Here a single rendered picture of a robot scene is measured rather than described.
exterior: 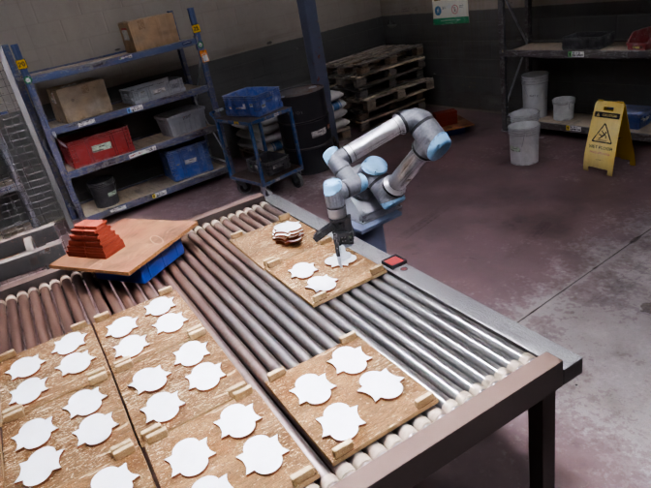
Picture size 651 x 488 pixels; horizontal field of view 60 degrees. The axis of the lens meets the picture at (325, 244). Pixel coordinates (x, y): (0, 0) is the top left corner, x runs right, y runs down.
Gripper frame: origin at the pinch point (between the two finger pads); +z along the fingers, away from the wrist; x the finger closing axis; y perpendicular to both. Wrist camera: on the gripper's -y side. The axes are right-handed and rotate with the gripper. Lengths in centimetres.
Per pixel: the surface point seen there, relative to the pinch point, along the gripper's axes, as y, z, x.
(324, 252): -8.2, 0.7, 10.5
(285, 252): -26.4, 0.7, 14.8
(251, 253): -43.0, 0.7, 17.8
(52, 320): -123, 2, -21
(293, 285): -18.5, 0.7, -15.4
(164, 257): -84, -3, 17
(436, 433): 31, -1, -100
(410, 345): 26, 3, -58
